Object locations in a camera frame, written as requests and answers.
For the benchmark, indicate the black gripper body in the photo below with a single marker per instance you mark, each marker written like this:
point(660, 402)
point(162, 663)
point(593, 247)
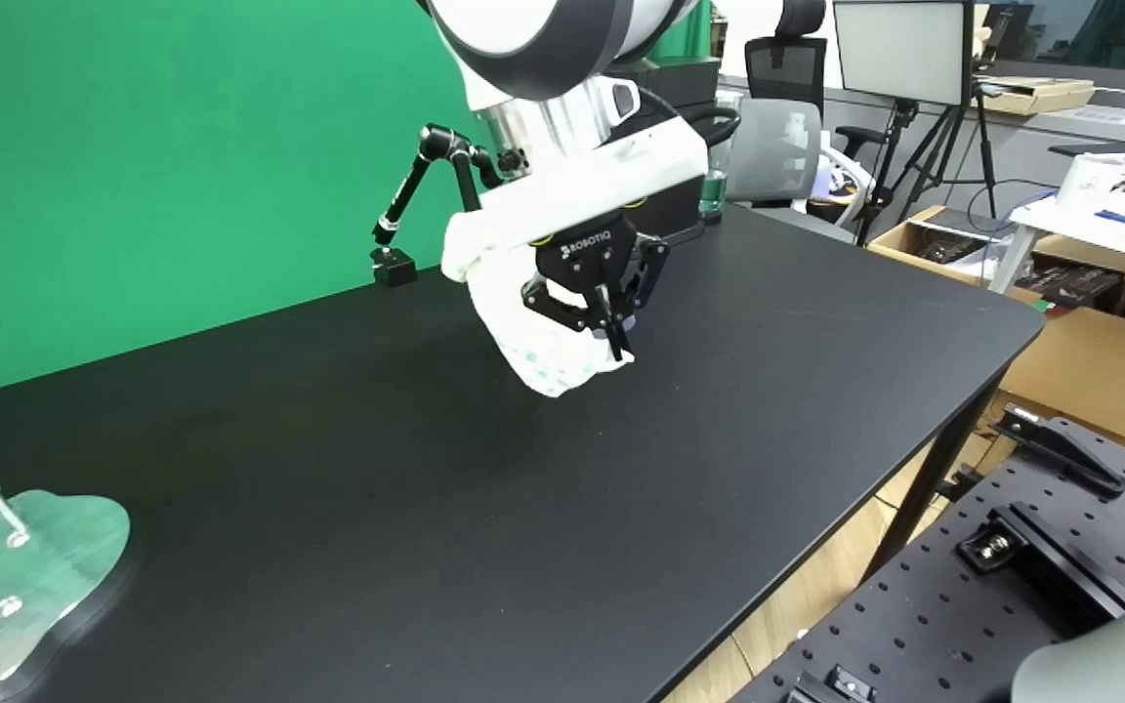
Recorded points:
point(604, 255)

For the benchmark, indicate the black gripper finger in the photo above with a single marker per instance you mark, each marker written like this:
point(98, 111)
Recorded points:
point(621, 312)
point(556, 300)

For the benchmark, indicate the white green-patterned cloth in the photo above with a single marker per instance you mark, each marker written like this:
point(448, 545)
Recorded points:
point(535, 343)

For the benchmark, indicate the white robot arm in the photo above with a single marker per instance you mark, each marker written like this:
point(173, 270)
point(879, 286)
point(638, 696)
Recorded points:
point(548, 158)

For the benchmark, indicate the black articulated stand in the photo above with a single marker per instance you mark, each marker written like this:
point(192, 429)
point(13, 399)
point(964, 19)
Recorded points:
point(408, 197)

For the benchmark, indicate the green can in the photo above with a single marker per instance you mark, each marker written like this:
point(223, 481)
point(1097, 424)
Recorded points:
point(714, 197)

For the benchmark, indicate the grey office chair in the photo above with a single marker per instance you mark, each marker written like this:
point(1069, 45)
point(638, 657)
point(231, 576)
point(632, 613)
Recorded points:
point(779, 145)

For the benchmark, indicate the black headrest office chair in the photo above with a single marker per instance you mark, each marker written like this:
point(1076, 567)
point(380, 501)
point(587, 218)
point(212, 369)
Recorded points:
point(788, 54)

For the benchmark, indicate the open cardboard box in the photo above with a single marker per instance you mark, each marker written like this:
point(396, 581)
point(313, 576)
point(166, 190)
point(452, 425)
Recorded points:
point(946, 240)

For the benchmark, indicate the black tripod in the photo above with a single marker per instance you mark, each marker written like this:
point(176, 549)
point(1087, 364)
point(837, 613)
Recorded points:
point(934, 148)

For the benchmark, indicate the white board screen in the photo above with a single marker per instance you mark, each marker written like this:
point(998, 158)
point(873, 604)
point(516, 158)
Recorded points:
point(901, 46)

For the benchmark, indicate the black perforated breadboard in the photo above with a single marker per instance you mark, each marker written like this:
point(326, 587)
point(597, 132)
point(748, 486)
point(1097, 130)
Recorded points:
point(977, 597)

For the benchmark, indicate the large closed cardboard box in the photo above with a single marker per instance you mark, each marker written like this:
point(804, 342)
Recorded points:
point(1097, 373)

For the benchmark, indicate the black clamp block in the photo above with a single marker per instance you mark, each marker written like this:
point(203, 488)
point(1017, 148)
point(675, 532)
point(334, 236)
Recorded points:
point(1044, 559)

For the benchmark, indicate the white table with papers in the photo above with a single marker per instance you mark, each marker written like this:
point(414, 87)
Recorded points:
point(1113, 217)

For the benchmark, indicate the clear green-tinted plastic object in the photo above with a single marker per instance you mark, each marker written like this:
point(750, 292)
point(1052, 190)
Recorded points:
point(38, 559)

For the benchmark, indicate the long white screw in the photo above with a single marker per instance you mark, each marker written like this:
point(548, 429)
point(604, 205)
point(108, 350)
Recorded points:
point(4, 514)

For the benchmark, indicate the grey rounded cover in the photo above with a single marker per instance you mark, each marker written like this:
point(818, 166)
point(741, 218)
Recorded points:
point(1110, 663)

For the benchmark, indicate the short white screw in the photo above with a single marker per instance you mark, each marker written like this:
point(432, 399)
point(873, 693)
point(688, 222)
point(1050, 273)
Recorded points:
point(4, 605)

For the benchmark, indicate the black robot base pedestal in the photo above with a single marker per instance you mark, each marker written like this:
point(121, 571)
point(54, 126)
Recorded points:
point(682, 205)

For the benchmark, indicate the black angled bracket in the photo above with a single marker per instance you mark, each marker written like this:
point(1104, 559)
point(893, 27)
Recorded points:
point(1063, 450)

